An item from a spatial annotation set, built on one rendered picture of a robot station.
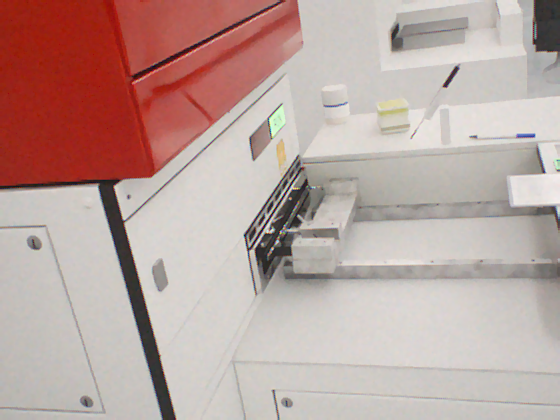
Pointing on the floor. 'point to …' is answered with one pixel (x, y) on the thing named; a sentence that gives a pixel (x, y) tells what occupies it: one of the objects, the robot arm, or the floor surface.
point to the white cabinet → (393, 393)
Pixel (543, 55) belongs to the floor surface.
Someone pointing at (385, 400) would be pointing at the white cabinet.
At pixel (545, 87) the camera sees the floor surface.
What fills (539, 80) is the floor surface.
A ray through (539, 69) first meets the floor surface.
